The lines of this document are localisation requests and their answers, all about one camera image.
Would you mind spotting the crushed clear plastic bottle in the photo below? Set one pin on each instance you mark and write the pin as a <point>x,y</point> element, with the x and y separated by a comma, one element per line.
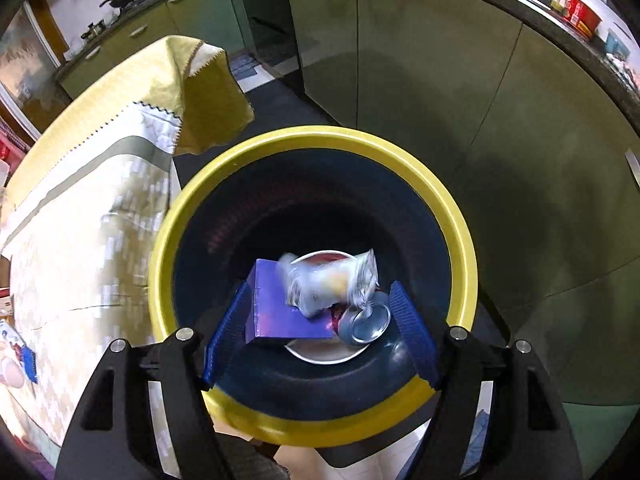
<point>10,372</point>

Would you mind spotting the crumpled rag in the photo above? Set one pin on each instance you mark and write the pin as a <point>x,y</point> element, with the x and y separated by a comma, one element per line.
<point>629,74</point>

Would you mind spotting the large red noodle cup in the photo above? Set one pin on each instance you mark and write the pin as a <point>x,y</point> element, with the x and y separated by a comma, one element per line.
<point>320,353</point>

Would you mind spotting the silver foil wrapper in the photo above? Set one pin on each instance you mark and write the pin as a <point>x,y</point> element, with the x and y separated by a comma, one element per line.
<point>320,280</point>

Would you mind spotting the blue and red wrapper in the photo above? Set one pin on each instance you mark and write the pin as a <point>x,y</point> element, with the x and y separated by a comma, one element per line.
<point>29,364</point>

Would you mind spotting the dark stone countertop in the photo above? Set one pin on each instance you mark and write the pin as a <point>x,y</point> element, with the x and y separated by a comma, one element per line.
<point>565,45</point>

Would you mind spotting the red drink can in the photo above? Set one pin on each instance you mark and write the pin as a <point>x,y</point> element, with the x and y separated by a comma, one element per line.
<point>365,325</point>

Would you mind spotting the small steel pot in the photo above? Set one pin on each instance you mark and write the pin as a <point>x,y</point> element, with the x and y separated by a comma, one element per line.
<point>93,30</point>

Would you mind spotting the patterned beige tablecloth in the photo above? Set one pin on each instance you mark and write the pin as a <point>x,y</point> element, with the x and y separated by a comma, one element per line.
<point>75,200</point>

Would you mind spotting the yellow rimmed dark bin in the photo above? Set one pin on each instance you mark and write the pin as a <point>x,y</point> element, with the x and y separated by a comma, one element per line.
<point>250,240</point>

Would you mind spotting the teal cup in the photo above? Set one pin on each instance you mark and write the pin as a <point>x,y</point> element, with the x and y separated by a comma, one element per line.
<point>617,45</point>

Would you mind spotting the blue floor mat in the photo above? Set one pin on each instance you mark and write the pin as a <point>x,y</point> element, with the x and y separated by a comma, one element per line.
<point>250,66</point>

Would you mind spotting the painted glass sliding door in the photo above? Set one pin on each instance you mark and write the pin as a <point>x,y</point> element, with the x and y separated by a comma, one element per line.
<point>25,70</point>

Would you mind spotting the purple cardboard box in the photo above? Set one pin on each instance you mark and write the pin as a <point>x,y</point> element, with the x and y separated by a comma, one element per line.
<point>270,310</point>

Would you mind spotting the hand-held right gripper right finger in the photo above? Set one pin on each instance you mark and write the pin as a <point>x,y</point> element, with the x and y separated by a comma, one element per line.
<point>412,330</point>

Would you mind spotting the small yellow bottle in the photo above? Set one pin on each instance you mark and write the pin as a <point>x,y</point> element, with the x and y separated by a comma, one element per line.
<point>558,1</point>

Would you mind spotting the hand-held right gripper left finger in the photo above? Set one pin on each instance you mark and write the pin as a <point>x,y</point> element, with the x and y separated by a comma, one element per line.
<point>225,330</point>

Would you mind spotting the red noodle bowl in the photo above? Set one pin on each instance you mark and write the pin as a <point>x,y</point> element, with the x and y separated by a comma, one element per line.
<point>582,12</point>

